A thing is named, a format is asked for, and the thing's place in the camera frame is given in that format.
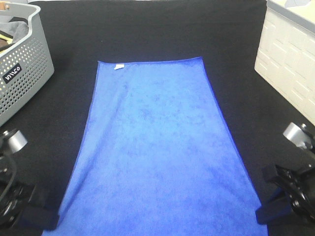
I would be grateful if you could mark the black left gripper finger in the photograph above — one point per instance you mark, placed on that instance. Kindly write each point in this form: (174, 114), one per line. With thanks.
(37, 218)
(31, 196)

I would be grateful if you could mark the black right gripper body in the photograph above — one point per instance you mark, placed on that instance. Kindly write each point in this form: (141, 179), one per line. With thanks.
(299, 185)

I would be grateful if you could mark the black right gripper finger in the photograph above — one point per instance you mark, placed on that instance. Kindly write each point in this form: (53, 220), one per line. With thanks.
(270, 174)
(276, 211)

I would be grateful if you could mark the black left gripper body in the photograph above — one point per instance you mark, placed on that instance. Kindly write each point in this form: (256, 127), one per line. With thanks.
(10, 192)

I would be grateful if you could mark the blue microfibre towel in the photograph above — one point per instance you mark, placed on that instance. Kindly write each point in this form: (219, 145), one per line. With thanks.
(157, 159)

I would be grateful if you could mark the white plastic storage box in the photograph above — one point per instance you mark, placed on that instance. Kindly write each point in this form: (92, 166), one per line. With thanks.
(286, 52)

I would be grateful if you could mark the grey perforated laundry basket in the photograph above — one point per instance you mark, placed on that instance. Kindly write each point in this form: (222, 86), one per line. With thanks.
(27, 65)

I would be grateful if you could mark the black table cover cloth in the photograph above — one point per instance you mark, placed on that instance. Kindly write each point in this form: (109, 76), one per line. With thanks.
(224, 33)

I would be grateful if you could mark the brown and yellow folded cloths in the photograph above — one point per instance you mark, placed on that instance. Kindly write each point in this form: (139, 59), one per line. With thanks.
(5, 41)

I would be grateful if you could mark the grey towel in basket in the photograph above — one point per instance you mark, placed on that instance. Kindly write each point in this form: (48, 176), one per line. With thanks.
(14, 30)

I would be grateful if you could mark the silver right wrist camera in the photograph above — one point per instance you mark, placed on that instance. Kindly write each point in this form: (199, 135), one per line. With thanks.
(299, 136)

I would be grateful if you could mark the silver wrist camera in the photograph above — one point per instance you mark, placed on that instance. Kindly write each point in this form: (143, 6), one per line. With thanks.
(299, 136)
(13, 141)

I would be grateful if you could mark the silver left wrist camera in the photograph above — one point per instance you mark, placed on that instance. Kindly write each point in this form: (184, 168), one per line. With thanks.
(13, 141)

